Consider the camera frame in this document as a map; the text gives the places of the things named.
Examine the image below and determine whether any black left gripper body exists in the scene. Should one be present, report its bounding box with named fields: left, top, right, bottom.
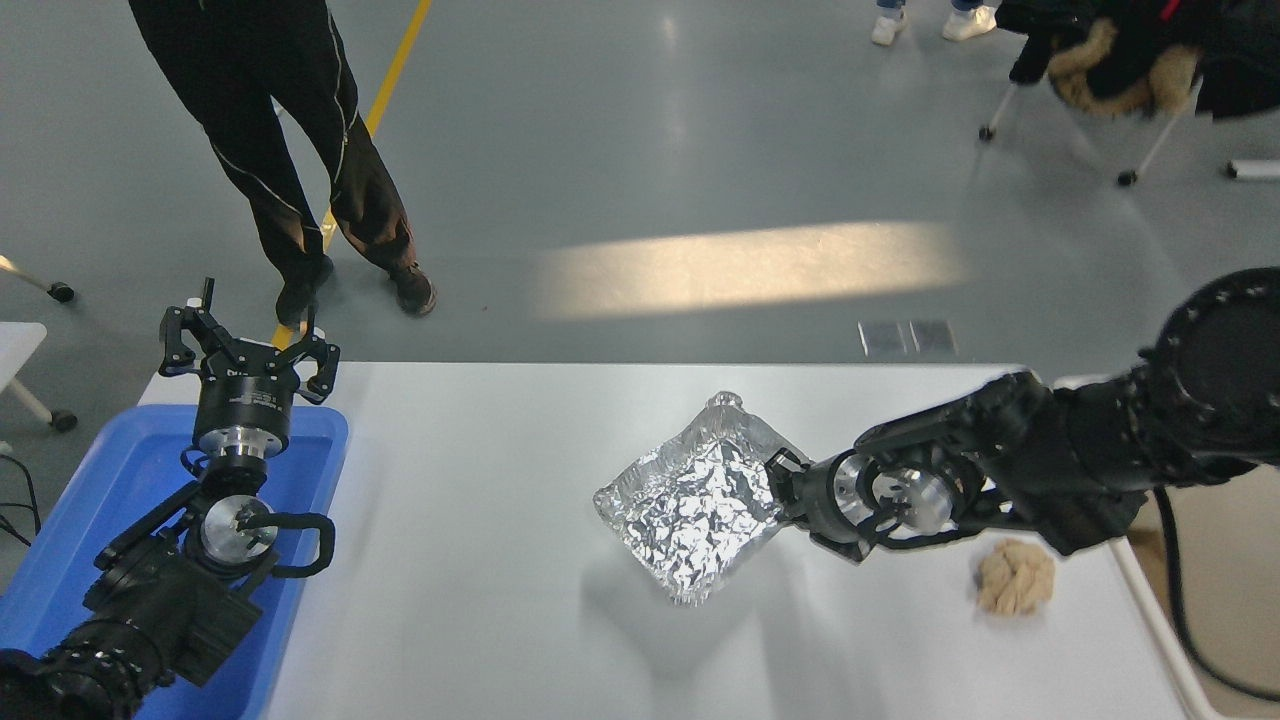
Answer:
left=194, top=362, right=299, bottom=441

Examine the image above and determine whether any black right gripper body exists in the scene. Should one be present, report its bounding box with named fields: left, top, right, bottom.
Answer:
left=793, top=453, right=866, bottom=564

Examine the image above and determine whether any foil plate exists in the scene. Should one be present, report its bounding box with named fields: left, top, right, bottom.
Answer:
left=593, top=392, right=811, bottom=608

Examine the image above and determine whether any metal floor plate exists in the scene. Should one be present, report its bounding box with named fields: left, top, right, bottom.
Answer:
left=857, top=321, right=907, bottom=358
left=908, top=319, right=958, bottom=356

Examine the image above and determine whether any blue plastic tray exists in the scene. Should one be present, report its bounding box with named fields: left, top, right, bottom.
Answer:
left=0, top=404, right=349, bottom=720

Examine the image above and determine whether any chair leg with caster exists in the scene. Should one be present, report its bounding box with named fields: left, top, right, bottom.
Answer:
left=0, top=255, right=76, bottom=304

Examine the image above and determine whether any white wheeled side table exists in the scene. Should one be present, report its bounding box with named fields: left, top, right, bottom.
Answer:
left=0, top=321, right=79, bottom=435

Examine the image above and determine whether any crumpled tan paper ball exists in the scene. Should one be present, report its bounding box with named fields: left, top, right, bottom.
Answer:
left=976, top=538, right=1057, bottom=617

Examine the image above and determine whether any person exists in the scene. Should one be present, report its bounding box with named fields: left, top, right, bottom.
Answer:
left=128, top=0, right=438, bottom=329
left=870, top=0, right=999, bottom=47

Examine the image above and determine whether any large pale plastic bin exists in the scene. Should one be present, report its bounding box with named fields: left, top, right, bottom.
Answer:
left=1050, top=375, right=1280, bottom=720

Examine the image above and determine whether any black fur-trimmed coat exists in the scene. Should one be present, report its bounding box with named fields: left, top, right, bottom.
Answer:
left=995, top=0, right=1280, bottom=121

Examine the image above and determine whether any black cable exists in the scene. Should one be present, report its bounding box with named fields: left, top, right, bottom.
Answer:
left=0, top=455, right=43, bottom=551

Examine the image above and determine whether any white wheeled chair frame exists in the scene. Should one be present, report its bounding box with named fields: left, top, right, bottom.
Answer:
left=978, top=80, right=1201, bottom=188

